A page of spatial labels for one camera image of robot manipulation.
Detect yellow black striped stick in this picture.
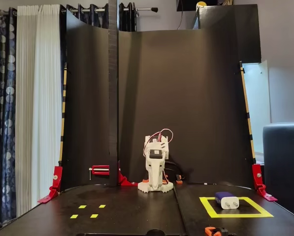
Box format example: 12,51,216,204
239,60,258,165
60,62,68,168

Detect black backdrop sheet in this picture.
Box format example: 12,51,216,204
62,3,262,191

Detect yellow tape square outline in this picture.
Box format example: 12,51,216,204
199,196,274,219

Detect white moving gripper finger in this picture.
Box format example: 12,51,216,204
156,162,166,191

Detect white gripper body with motor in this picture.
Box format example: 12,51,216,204
146,148,167,165

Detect dark blue armchair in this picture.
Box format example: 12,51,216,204
262,122,294,219

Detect white cabinet door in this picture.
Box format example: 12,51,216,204
242,60,272,158

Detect silver curtain rod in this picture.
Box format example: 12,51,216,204
70,7,159,13

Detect red screw clamp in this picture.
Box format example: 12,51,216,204
89,159,139,187

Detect blue white charger plug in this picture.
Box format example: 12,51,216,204
215,191,240,210

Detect thin servo wire bundle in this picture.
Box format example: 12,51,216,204
143,128,174,158

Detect black power cable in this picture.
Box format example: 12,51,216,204
165,161,188,184

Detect dark blue patterned curtain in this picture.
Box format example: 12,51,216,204
0,7,17,222

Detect white fixed gripper finger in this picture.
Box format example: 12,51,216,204
146,162,158,191

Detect large black orange bar clamp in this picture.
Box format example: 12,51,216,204
204,226,229,236

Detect white pleated curtain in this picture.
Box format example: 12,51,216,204
15,4,64,217

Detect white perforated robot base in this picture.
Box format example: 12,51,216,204
137,181,173,194

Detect red corner clamp bracket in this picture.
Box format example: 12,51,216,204
252,164,278,203
37,166,63,204

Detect dark grommet curtain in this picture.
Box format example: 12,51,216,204
60,2,137,32

